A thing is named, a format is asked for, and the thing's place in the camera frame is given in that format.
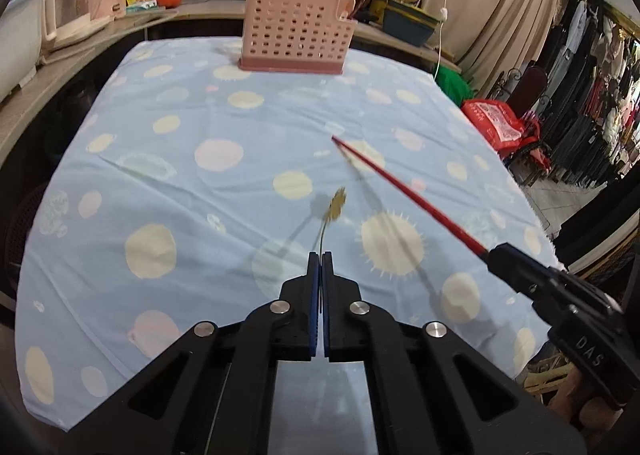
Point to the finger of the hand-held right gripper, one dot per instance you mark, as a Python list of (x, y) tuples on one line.
[(520, 267)]

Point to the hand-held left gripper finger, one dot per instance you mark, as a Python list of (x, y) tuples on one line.
[(326, 295), (314, 295)]

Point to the gold spoon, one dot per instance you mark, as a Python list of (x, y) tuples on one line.
[(336, 205)]

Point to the bright red chopstick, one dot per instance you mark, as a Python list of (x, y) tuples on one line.
[(400, 187)]

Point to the pink perforated utensil holder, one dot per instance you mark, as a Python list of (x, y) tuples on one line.
[(295, 30)]

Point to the person's right hand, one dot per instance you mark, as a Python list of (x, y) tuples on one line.
[(572, 397)]

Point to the blue spotted tablecloth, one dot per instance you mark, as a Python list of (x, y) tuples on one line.
[(200, 215)]

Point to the red plastic bag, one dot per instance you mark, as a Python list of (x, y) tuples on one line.
[(492, 122)]

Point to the black metal chair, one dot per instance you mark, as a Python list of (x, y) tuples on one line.
[(530, 85)]

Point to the green cloth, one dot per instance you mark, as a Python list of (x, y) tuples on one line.
[(457, 85)]

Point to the rack of hanging clothes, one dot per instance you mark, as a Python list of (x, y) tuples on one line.
[(595, 85)]

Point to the beige curtain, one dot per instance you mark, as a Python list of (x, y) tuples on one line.
[(500, 10)]

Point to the dark blue basin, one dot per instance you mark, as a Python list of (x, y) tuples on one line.
[(407, 25)]

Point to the white plastic basin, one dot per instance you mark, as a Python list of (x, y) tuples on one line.
[(20, 50)]

